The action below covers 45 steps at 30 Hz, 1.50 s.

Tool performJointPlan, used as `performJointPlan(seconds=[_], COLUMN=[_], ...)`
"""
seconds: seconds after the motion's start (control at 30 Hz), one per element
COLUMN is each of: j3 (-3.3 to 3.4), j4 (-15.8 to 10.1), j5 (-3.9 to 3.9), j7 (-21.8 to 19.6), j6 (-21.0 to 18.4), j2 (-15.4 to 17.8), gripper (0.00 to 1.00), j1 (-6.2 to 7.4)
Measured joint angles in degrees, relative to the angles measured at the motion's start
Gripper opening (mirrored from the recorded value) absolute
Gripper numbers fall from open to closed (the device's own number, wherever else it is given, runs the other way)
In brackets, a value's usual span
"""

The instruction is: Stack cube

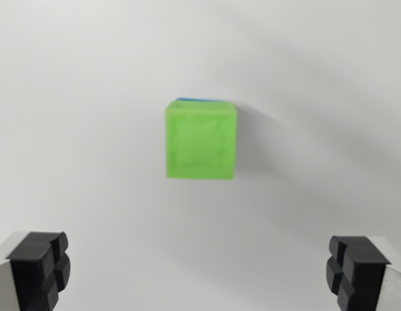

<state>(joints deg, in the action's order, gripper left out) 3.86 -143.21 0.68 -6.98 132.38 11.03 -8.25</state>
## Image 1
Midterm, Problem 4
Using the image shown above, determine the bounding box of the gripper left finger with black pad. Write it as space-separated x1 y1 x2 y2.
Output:
0 230 72 311

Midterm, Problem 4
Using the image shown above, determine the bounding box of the blue cube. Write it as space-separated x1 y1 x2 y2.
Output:
175 97 230 104

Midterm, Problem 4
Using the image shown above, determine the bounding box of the green cube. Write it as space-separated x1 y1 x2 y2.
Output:
164 100 238 180

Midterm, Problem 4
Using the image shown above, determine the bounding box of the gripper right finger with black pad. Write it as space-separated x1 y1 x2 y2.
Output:
325 235 401 311

